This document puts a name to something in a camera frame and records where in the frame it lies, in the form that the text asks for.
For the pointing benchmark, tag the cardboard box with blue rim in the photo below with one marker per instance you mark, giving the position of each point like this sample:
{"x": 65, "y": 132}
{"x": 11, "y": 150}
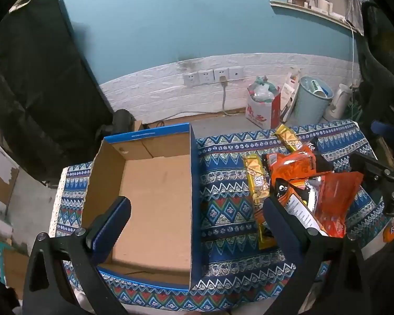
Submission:
{"x": 157, "y": 203}

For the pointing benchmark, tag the green white plastic bag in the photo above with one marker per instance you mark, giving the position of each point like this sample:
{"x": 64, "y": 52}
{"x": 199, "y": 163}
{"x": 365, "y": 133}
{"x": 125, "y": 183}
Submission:
{"x": 262, "y": 88}

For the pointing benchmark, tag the red transparent snack packet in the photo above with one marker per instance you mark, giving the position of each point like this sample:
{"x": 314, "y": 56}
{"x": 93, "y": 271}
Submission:
{"x": 335, "y": 203}

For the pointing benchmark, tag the orange black snack packet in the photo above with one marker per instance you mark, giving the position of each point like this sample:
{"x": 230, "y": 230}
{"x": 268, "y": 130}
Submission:
{"x": 284, "y": 192}

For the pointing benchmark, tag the white paper package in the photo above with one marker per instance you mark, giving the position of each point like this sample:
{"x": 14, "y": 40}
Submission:
{"x": 289, "y": 92}

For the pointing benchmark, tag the blue patterned tablecloth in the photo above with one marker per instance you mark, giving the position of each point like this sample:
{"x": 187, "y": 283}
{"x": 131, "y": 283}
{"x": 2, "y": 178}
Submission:
{"x": 223, "y": 157}

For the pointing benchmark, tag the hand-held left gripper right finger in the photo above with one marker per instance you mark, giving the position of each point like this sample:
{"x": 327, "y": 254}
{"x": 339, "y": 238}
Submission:
{"x": 279, "y": 223}

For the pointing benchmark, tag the wall shelf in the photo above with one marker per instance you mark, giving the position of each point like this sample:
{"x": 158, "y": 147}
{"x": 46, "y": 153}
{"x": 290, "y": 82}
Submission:
{"x": 315, "y": 8}

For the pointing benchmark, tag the small brown carton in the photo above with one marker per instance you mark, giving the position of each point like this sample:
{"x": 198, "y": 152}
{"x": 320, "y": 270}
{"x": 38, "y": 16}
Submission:
{"x": 138, "y": 126}

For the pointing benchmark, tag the torn white cardboard sheet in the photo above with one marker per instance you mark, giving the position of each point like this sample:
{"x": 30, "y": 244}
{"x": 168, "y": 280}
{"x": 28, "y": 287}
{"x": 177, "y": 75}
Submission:
{"x": 0, "y": 187}

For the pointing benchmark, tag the black cylinder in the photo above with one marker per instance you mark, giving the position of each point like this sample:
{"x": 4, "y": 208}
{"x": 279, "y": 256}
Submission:
{"x": 123, "y": 119}

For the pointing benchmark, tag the red and white paper bag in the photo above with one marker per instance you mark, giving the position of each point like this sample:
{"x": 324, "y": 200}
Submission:
{"x": 261, "y": 113}

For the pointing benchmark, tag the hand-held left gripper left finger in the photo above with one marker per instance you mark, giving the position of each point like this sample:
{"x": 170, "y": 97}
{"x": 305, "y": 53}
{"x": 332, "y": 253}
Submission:
{"x": 115, "y": 229}

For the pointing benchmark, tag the brown cardboard box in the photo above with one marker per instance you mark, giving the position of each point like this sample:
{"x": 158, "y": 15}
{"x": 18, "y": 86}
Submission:
{"x": 13, "y": 269}

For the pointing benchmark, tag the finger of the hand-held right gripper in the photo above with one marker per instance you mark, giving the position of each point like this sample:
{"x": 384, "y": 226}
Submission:
{"x": 382, "y": 128}
{"x": 367, "y": 165}

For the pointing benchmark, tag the long yellow snack packet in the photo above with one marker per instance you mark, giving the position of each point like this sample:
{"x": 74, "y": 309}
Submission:
{"x": 256, "y": 183}

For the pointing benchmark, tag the short yellow snack packet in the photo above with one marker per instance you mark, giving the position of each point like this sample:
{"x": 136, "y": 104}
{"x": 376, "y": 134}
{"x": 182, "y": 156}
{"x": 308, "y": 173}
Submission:
{"x": 287, "y": 137}

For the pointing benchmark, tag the black cloth backdrop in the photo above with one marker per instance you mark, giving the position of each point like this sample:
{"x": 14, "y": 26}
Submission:
{"x": 42, "y": 88}

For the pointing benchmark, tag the white kettle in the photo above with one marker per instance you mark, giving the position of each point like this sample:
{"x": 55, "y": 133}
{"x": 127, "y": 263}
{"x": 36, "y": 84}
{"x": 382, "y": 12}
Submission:
{"x": 338, "y": 103}

